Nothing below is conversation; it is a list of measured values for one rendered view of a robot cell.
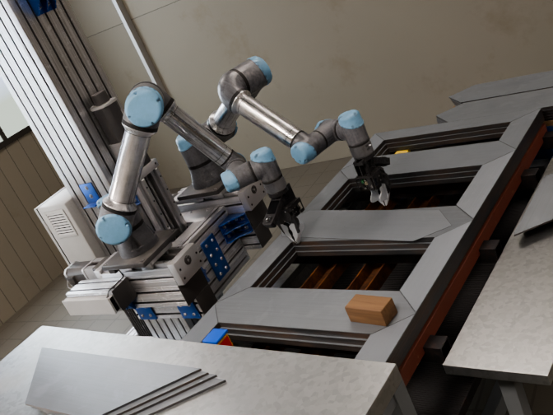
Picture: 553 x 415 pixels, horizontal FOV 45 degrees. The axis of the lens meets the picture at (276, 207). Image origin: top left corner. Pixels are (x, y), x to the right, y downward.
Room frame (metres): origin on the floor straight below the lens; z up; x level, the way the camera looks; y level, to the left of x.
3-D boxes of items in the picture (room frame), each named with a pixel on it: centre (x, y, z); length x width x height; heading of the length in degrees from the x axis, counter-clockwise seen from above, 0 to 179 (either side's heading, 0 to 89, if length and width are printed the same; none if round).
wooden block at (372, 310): (1.51, -0.12, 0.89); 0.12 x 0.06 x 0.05; 40
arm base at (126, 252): (2.29, 0.52, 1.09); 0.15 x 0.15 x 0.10
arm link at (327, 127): (2.18, -0.27, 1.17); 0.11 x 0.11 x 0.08; 34
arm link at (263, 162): (2.14, -0.02, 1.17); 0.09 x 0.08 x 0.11; 88
